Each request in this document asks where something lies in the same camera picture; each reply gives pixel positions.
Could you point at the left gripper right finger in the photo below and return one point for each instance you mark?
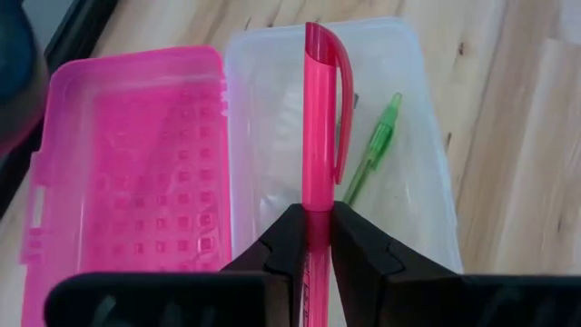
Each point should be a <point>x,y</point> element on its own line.
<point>408,300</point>

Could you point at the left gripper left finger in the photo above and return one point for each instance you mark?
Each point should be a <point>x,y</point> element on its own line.
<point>254,295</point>

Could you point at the bright green translucent pen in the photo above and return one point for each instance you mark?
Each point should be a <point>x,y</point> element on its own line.
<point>377,141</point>

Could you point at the pink translucent pen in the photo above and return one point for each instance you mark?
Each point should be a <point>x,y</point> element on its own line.
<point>318,136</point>

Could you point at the clear box with pink lid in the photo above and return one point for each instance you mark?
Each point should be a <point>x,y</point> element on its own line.
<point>136,159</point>

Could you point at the black aluminium table frame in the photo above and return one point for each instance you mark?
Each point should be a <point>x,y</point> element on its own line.
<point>77,32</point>

